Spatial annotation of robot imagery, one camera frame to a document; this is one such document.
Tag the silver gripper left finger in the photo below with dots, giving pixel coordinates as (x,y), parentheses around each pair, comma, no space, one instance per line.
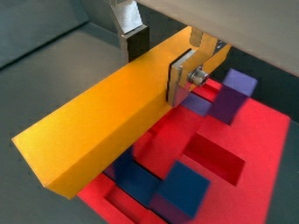
(133,32)

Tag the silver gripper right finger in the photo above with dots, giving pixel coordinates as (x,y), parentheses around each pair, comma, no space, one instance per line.
(190,70)

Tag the long yellow block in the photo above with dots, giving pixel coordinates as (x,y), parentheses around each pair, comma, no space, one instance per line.
(74,143)

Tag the red slotted board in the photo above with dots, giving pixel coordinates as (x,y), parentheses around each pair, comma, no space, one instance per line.
(235,156)

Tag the left purple block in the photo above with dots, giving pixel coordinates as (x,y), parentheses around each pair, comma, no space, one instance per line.
(197,104)

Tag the purple block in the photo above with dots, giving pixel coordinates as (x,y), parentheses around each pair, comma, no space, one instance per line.
(238,87)
(197,104)

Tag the right purple block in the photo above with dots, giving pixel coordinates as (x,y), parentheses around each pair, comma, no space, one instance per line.
(238,87)

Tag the left blue block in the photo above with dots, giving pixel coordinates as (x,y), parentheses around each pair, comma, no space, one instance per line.
(135,180)

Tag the blue block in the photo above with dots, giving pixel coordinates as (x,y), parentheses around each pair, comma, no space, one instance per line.
(179,195)
(135,180)

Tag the right blue block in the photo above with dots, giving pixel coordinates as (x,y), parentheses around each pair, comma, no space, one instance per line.
(179,195)

